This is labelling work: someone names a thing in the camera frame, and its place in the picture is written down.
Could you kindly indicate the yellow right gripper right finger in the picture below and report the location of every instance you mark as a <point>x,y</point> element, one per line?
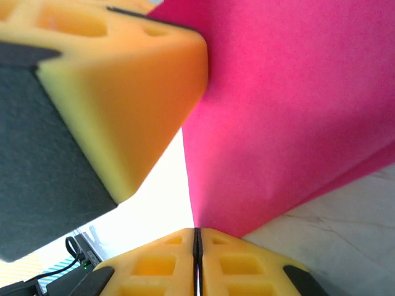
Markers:
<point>240,268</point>

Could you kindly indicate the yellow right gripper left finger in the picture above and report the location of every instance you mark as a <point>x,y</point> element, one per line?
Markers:
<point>154,268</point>

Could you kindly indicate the pink paper sheet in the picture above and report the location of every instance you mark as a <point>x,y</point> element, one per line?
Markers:
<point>277,108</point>

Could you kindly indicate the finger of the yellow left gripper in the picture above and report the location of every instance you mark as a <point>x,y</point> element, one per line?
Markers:
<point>123,92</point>
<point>132,4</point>

